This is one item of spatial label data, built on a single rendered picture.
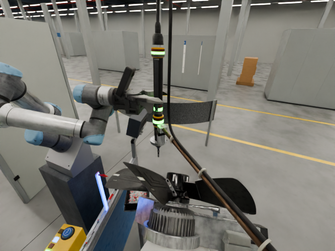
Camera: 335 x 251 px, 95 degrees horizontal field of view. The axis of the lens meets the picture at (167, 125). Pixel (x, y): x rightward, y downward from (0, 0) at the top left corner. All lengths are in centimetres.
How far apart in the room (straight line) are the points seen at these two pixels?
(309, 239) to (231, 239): 183
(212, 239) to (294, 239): 170
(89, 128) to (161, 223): 50
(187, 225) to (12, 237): 209
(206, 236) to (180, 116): 207
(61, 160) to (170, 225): 87
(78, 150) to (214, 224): 93
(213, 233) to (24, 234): 209
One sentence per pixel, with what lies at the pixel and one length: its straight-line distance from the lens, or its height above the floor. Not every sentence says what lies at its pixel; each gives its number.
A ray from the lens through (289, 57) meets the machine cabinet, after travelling 655.
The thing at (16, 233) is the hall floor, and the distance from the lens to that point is 257.
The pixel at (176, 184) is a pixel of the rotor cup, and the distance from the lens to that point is 79.
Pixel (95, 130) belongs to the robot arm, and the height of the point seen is 151.
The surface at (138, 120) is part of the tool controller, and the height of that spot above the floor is 123.
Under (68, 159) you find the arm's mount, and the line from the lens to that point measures 126.
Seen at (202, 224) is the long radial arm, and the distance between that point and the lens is 83.
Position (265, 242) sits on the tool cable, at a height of 157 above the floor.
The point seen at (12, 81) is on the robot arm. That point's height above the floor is 168.
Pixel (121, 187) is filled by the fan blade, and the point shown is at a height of 120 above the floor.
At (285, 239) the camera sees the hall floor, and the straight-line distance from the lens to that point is 242.
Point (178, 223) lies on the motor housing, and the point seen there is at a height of 117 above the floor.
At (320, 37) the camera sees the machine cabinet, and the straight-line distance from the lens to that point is 666.
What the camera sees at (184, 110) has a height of 81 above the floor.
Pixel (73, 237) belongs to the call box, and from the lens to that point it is 94.
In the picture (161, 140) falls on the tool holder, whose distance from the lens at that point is 63.
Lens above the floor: 184
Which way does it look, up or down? 29 degrees down
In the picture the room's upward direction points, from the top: 2 degrees clockwise
